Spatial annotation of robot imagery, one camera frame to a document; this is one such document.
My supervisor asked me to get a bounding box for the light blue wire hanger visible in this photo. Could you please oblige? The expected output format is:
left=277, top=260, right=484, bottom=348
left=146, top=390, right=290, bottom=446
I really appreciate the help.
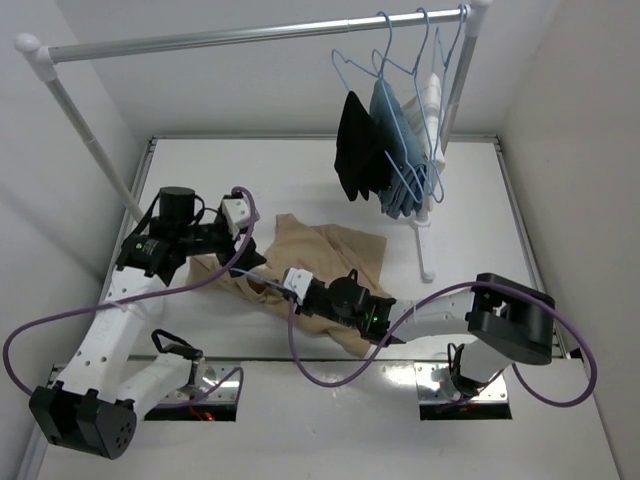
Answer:
left=230, top=268, right=288, bottom=295

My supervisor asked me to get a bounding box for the beige t shirt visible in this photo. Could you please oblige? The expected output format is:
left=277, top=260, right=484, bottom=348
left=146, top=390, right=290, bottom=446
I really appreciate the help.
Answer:
left=186, top=213, right=390, bottom=358

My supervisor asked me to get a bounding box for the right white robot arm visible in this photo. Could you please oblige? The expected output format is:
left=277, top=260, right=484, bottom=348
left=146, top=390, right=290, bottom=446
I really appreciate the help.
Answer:
left=283, top=268, right=555, bottom=400

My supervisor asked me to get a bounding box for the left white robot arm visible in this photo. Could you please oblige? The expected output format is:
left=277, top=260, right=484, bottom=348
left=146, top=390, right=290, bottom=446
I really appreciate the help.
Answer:
left=29, top=187, right=258, bottom=460

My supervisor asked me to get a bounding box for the blue hanger with denim garment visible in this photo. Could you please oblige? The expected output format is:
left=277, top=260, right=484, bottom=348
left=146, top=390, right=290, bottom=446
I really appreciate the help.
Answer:
left=370, top=9, right=436, bottom=201

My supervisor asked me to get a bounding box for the blue hanger with black garment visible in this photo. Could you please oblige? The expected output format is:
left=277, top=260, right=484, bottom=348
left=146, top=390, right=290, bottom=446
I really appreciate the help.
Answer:
left=331, top=48, right=396, bottom=166

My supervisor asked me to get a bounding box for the blue hanger with white garment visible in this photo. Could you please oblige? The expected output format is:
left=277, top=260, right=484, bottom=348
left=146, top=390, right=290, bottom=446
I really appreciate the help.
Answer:
left=424, top=4, right=471, bottom=204

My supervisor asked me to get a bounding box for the black hanging garment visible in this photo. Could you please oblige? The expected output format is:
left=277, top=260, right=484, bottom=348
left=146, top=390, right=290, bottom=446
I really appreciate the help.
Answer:
left=334, top=91, right=391, bottom=202

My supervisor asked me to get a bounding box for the blue denim hanging garment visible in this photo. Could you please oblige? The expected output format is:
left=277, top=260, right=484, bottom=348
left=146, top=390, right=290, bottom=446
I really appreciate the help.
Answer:
left=369, top=79, right=428, bottom=220

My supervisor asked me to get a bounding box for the white hanging garment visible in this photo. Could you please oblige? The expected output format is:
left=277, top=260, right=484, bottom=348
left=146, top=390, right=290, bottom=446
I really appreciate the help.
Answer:
left=402, top=73, right=446, bottom=218

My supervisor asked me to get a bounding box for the white and silver clothes rack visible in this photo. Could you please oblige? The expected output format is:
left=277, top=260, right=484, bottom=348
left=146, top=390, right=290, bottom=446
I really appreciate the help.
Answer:
left=13, top=0, right=494, bottom=284

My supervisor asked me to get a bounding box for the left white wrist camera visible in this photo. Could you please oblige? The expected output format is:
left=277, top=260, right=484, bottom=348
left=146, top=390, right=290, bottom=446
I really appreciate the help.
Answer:
left=221, top=198, right=260, bottom=239

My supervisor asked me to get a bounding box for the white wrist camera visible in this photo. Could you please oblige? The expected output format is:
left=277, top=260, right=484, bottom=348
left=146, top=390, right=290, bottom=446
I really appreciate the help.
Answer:
left=221, top=198, right=260, bottom=239
left=281, top=268, right=314, bottom=305

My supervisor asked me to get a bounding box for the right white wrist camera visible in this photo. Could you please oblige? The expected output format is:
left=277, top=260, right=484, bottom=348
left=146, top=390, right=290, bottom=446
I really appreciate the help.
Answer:
left=281, top=268, right=314, bottom=305

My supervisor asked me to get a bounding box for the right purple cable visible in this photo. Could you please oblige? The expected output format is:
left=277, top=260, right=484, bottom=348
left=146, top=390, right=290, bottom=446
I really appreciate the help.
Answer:
left=287, top=280, right=599, bottom=407

